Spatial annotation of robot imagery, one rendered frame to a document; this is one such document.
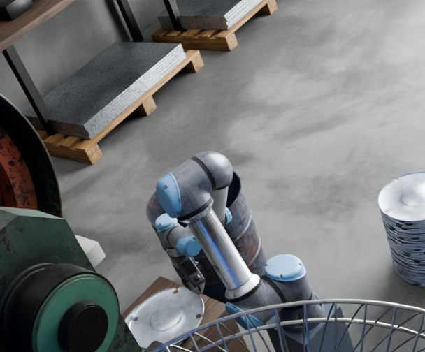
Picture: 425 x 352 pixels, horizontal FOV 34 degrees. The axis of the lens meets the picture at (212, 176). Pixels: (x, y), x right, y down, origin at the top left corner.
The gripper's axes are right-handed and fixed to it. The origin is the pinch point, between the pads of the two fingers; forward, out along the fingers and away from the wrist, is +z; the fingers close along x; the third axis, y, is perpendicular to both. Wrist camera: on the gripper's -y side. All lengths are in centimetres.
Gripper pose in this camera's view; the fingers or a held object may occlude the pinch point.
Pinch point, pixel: (200, 292)
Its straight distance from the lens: 257.1
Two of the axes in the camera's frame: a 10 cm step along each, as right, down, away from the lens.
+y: -4.8, -3.6, 8.0
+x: -8.1, 5.2, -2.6
